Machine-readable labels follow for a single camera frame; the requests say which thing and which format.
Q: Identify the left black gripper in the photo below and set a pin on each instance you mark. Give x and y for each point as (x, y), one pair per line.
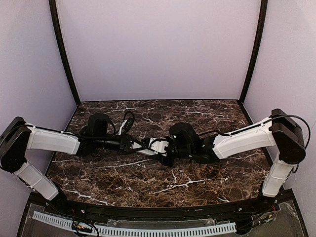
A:
(126, 143)

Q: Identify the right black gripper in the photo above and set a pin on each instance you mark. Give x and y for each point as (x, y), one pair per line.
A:
(165, 155)

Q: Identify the white remote control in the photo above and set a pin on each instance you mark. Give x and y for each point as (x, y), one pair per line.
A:
(148, 152)

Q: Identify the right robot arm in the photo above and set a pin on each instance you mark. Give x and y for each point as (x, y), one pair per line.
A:
(279, 129)

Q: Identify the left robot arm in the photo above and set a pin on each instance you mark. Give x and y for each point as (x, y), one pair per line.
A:
(20, 136)

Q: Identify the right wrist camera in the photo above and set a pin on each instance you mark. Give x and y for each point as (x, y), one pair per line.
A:
(158, 144)

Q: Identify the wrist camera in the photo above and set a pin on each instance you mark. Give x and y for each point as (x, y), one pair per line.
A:
(128, 122)
(158, 144)

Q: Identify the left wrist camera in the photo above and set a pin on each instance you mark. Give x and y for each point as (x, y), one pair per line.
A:
(128, 122)

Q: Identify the black front rail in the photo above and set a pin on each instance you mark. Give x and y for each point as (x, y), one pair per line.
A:
(234, 211)

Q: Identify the white slotted cable duct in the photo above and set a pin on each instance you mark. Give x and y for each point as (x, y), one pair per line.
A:
(118, 228)

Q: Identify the left black frame post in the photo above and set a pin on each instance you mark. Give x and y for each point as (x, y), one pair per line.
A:
(62, 51)

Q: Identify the black frame post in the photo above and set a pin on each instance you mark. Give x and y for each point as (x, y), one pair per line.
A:
(62, 51)
(255, 50)

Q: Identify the right black frame post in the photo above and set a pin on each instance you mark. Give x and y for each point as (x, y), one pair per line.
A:
(255, 50)

